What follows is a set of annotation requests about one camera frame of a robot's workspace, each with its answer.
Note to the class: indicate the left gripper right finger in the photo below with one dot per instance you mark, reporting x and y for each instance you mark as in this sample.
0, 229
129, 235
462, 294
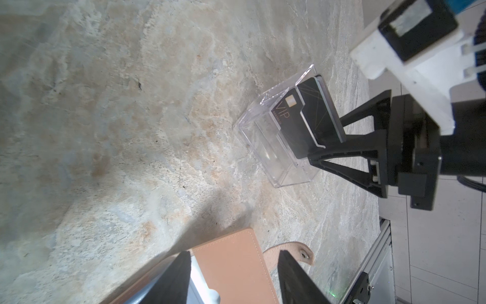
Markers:
295, 285

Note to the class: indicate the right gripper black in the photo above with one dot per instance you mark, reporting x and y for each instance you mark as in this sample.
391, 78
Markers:
418, 154

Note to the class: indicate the aluminium mounting rail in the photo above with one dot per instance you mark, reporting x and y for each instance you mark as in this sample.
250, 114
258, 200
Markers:
379, 258

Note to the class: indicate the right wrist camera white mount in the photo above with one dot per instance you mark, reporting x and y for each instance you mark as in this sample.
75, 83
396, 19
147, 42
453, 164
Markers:
423, 46

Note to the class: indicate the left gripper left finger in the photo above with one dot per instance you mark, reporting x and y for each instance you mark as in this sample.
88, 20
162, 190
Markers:
173, 285

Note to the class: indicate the black credit card behind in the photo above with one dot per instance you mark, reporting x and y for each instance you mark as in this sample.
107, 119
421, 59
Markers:
319, 113

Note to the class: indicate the black VIP credit card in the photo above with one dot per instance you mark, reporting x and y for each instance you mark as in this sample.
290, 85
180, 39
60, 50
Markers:
287, 113

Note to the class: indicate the clear acrylic card stand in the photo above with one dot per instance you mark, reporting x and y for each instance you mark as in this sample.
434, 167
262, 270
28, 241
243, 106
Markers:
259, 131

